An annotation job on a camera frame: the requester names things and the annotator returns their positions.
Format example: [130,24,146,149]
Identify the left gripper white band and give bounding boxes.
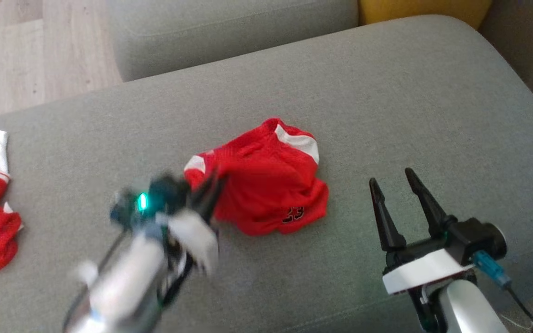
[158,167,228,278]

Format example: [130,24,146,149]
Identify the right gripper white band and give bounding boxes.
[369,167,477,296]

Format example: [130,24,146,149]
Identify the red basketball shorts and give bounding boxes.
[184,118,329,236]

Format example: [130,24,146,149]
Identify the grey sofa seat cushion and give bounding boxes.
[0,14,533,333]

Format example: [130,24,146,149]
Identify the grey sofa chaise cushion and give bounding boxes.
[107,0,359,83]

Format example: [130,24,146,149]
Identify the yellow cushion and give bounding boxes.
[358,0,494,29]

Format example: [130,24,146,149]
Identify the grey sofa backrest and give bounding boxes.
[478,0,533,126]

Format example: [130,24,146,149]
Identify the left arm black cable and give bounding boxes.
[158,252,196,308]

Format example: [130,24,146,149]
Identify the blue cable connector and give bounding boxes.
[472,251,512,288]

